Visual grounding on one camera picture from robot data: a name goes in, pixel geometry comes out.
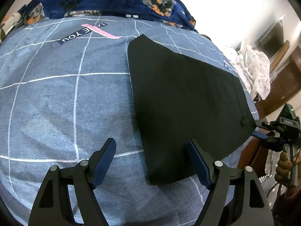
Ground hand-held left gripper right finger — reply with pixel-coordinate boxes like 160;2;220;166
186;139;274;226

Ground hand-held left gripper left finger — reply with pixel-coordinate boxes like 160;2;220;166
30;138;117;226

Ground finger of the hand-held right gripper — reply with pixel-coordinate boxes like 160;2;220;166
252;131;284;150
255;120;280;130

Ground black pants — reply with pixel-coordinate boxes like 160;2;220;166
127;34;259;186

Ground person's right forearm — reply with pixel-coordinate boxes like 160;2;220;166
273;192;301;226

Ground person's right hand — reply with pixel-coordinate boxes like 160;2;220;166
274;151;297;197

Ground brown wooden cabinet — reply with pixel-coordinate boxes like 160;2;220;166
255;40;301;118

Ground grey striped cloth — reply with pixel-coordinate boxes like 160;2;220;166
258;151;281;203

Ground white dotted cloth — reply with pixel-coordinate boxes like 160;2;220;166
232;41;271;100

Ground blue checked bed sheet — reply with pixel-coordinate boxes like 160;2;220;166
0;15;260;226

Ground black television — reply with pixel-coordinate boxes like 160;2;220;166
259;21;284;60

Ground navy dog print blanket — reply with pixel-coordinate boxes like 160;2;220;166
22;0;197;30

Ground white dog print pillow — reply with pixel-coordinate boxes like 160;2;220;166
0;12;25;43

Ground wooden bed frame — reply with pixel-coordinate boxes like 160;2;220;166
226;135;270;208

